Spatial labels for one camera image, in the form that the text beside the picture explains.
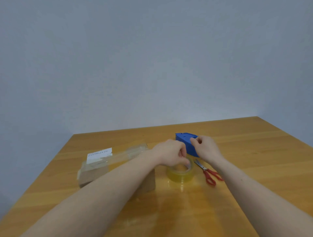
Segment person's left forearm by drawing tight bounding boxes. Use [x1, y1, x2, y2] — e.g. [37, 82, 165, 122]
[22, 149, 159, 237]

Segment yellowish clear tape roll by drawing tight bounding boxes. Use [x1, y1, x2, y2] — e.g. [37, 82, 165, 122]
[167, 157, 194, 184]

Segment brown cardboard box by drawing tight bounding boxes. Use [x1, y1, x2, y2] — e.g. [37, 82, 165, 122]
[77, 143, 156, 200]

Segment person's left hand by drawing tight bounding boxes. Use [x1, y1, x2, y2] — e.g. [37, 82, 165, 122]
[150, 139, 190, 168]

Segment person's right forearm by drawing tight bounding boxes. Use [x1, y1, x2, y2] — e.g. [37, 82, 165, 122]
[211, 156, 313, 237]

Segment red handled scissors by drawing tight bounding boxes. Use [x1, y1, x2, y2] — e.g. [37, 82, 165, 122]
[194, 159, 224, 187]

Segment person's right hand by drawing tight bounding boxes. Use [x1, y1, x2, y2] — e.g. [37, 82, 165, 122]
[190, 135, 223, 164]

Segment blue plastic tape dispenser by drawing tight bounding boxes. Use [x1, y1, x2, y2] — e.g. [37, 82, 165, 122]
[175, 132, 200, 158]

